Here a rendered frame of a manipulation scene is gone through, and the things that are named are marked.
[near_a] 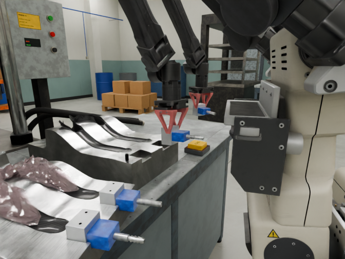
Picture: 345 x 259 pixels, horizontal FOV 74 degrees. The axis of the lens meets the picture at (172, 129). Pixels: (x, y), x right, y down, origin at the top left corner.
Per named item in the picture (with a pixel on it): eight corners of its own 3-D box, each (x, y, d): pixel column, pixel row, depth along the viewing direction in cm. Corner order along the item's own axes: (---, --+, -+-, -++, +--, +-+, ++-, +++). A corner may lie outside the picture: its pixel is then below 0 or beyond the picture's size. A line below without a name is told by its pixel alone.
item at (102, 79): (118, 98, 796) (116, 72, 772) (104, 100, 748) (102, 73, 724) (107, 97, 827) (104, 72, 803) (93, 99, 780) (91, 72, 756)
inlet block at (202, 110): (218, 118, 103) (219, 107, 102) (210, 120, 101) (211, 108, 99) (200, 113, 114) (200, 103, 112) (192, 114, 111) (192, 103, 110)
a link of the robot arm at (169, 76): (168, 58, 63) (184, 59, 66) (155, 61, 69) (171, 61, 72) (168, 84, 64) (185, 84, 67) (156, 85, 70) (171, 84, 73)
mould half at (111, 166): (178, 161, 85) (178, 125, 81) (133, 193, 63) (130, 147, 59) (85, 139, 109) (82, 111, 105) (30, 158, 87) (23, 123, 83)
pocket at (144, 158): (152, 163, 69) (152, 152, 68) (141, 170, 65) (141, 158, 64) (140, 160, 72) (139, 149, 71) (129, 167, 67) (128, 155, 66)
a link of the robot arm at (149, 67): (144, 56, 60) (164, 36, 63) (127, 60, 70) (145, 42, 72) (170, 90, 66) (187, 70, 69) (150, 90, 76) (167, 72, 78)
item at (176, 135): (207, 145, 69) (207, 127, 68) (200, 149, 64) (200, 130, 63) (169, 141, 75) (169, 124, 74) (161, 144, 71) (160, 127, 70)
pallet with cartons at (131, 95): (158, 109, 607) (158, 80, 586) (141, 115, 535) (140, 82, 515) (121, 106, 656) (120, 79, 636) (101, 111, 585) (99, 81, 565)
